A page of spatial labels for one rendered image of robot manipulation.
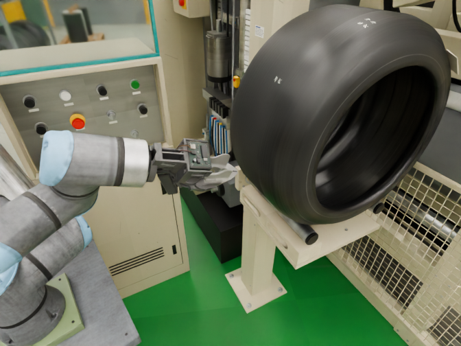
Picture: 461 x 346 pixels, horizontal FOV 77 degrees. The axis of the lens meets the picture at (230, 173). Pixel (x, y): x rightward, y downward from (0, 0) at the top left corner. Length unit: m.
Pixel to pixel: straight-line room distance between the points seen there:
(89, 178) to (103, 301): 0.72
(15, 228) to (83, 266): 0.74
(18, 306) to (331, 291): 1.51
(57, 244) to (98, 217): 0.42
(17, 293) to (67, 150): 0.60
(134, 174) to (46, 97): 0.72
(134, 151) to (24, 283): 0.61
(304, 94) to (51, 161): 0.46
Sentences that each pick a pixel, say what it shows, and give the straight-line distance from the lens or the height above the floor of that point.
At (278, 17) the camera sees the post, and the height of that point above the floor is 1.43.
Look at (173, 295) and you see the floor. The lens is 1.85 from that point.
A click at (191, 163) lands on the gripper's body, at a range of 0.56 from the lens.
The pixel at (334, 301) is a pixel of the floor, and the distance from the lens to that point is 1.89.
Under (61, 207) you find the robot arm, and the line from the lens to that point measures 0.62.
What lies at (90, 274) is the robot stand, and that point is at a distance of 1.28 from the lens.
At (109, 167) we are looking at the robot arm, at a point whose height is 1.28.
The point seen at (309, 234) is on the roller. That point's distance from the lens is 0.89.
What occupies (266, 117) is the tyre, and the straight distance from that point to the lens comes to 0.66.
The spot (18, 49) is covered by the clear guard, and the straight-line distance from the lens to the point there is 1.15.
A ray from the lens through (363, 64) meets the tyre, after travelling 0.65.
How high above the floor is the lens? 1.56
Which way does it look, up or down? 36 degrees down
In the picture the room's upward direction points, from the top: straight up
